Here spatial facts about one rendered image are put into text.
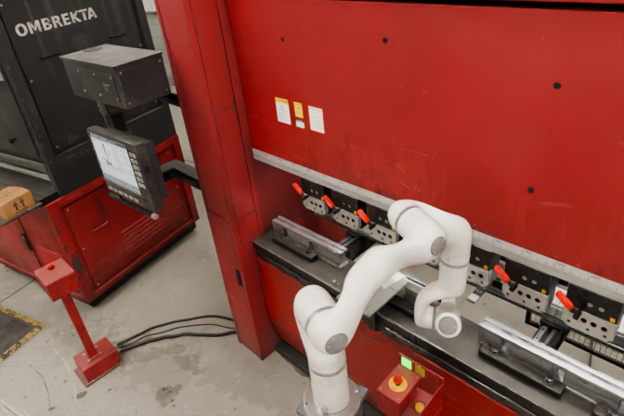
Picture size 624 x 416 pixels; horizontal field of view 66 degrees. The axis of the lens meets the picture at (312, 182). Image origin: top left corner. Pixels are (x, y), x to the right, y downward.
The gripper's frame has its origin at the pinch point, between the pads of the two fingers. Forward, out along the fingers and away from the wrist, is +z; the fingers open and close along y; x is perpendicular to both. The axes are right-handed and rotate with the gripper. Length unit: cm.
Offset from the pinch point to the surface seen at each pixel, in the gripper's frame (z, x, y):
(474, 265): -14.8, -8.4, 18.2
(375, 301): 0.8, 28.3, -2.2
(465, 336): 5.6, -7.7, -13.7
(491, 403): -4.5, -17.3, -34.6
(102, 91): -15, 152, 83
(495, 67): -52, -10, 80
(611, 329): -34, -47, 5
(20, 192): 42, 255, 32
